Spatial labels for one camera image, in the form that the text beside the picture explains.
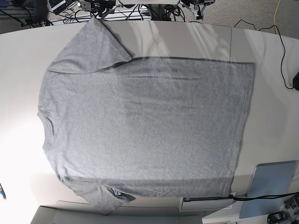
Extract orange blue tool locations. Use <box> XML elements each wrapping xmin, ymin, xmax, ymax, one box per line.
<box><xmin>0</xmin><ymin>184</ymin><xmax>7</xmax><ymax>200</ymax></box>

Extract yellow cable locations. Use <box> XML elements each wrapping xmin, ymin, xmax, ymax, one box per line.
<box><xmin>273</xmin><ymin>0</ymin><xmax>281</xmax><ymax>35</ymax></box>

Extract grey T-shirt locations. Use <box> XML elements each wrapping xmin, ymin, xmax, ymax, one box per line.
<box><xmin>38</xmin><ymin>19</ymin><xmax>255</xmax><ymax>215</ymax></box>

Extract black teal tool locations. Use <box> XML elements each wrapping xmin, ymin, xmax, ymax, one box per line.
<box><xmin>267</xmin><ymin>211</ymin><xmax>290</xmax><ymax>224</ymax></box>

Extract central stand column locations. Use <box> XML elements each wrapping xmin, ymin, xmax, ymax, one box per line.
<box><xmin>147</xmin><ymin>4</ymin><xmax>167</xmax><ymax>21</ymax></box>

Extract black device right edge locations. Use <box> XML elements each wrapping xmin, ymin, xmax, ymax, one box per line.
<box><xmin>292</xmin><ymin>72</ymin><xmax>299</xmax><ymax>91</ymax></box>

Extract black cable right side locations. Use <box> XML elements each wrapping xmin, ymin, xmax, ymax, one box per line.
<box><xmin>233</xmin><ymin>19</ymin><xmax>295</xmax><ymax>90</ymax></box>

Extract black cable on table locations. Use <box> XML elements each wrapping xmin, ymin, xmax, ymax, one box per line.
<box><xmin>229</xmin><ymin>192</ymin><xmax>299</xmax><ymax>202</ymax></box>

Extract blue-grey board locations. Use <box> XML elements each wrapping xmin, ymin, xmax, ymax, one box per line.
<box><xmin>239</xmin><ymin>161</ymin><xmax>297</xmax><ymax>219</ymax></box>

